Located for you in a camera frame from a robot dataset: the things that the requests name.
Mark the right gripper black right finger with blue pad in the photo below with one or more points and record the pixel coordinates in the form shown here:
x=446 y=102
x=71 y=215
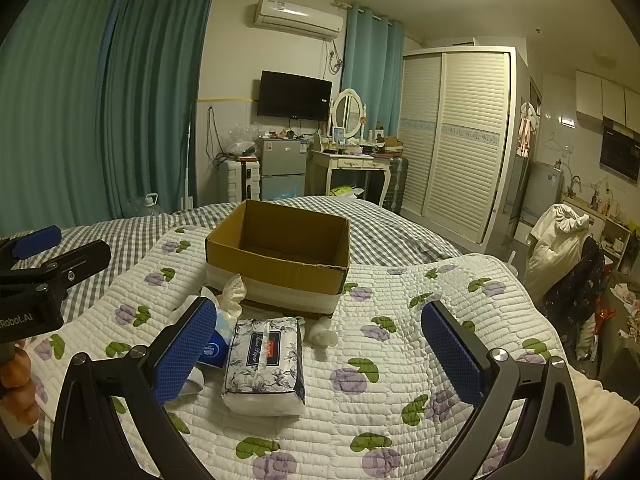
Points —
x=547 y=442

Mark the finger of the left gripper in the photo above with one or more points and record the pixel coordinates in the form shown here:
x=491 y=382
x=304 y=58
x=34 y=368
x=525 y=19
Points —
x=26 y=246
x=65 y=270

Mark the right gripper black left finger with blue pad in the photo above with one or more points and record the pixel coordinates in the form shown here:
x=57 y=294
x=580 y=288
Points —
x=88 y=439

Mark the blue white tissue pack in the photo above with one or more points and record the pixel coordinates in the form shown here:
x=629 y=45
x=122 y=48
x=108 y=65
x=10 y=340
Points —
x=216 y=350

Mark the floral tissue pack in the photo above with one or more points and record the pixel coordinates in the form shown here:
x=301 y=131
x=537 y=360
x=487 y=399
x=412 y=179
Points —
x=264 y=375

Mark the white sock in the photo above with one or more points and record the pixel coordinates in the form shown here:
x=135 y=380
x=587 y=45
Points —
x=319 y=333

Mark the person's left hand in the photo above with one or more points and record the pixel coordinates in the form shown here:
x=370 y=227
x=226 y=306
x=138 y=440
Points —
x=19 y=399

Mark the clear water jug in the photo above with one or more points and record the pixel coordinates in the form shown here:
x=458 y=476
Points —
x=145 y=206

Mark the white standing vacuum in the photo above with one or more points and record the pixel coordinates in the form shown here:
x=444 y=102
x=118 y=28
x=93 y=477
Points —
x=189 y=177

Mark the green curtain left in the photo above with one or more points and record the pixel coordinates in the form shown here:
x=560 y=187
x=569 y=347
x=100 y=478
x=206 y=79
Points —
x=95 y=98

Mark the white clothes pile on chair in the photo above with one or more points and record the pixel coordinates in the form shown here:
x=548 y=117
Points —
x=555 y=247

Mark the white suitcase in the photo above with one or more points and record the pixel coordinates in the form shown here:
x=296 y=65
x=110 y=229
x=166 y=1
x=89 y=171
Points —
x=239 y=180

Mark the brown cardboard box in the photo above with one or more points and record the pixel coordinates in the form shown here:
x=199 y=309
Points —
x=292 y=259

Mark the blue plastic bag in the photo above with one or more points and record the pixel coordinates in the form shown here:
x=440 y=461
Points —
x=284 y=192

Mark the grey small refrigerator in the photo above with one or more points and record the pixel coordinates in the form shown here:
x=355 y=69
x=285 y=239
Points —
x=282 y=162

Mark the grey checked bed sheet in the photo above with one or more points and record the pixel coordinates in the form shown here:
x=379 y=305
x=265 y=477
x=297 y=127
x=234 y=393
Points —
x=377 y=237

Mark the white dressing table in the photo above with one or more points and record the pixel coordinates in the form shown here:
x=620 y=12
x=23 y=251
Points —
x=321 y=166

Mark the dark suitcase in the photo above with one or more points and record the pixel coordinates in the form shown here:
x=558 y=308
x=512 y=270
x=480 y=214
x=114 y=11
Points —
x=398 y=176

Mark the white oval vanity mirror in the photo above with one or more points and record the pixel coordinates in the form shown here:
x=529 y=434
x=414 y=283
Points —
x=348 y=115

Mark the white louvered wardrobe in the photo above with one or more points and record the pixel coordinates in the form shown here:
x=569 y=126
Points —
x=457 y=122

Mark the white air conditioner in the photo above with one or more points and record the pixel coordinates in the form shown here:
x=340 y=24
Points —
x=292 y=17

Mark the blue curtain right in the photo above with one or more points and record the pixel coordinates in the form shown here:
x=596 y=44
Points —
x=374 y=48

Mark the black wall television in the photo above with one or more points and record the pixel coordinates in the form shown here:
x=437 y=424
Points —
x=293 y=97

